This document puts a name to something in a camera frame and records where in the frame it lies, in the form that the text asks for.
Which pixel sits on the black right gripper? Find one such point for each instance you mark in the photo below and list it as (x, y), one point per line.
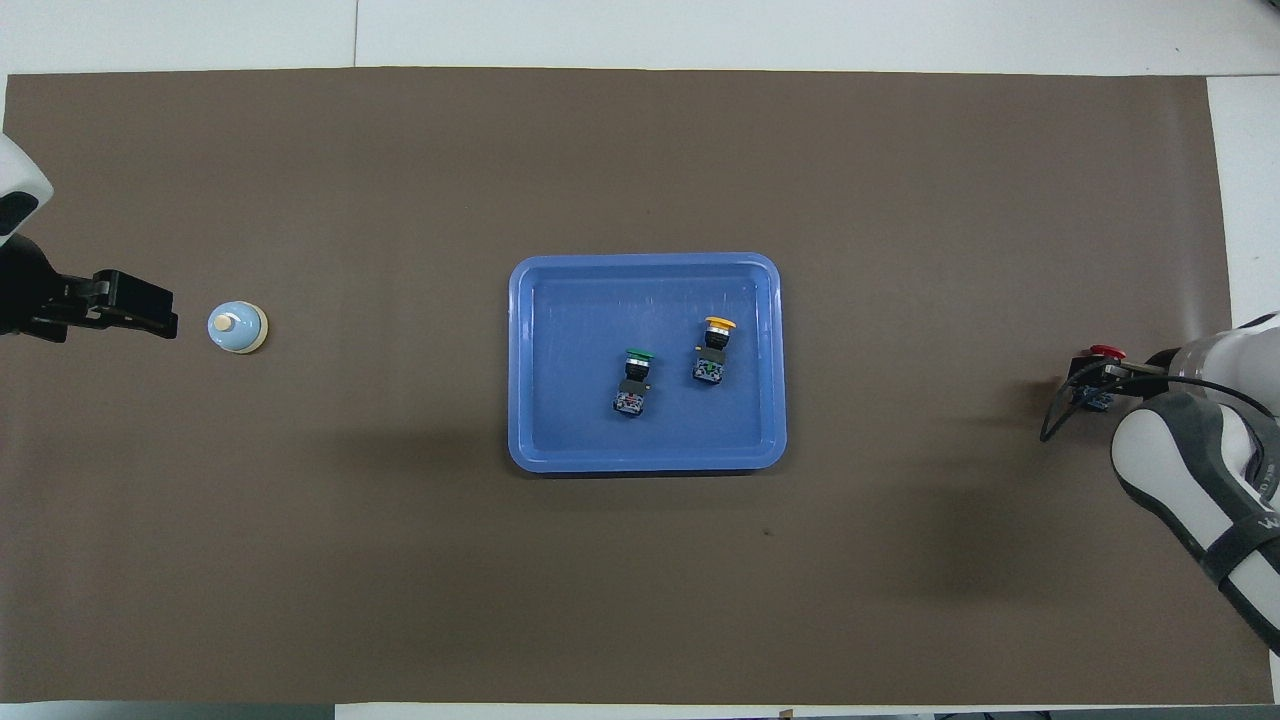
(1090, 372)

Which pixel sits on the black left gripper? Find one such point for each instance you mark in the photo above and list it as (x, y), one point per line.
(30, 295)

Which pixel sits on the red mushroom push button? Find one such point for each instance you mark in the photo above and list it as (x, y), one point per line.
(1106, 351)

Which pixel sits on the light blue call bell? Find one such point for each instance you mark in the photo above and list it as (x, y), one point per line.
(236, 328)

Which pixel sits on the yellow mushroom push button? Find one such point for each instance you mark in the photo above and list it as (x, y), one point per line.
(712, 355)

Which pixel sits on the green mushroom push button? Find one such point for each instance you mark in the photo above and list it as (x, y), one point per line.
(632, 385)

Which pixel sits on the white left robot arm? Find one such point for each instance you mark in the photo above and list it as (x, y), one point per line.
(15, 175)

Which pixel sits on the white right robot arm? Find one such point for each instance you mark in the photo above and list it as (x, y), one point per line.
(1180, 470)

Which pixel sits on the blue plastic tray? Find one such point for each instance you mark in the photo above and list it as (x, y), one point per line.
(570, 330)

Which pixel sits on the brown table mat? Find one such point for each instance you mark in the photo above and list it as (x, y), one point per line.
(640, 150)

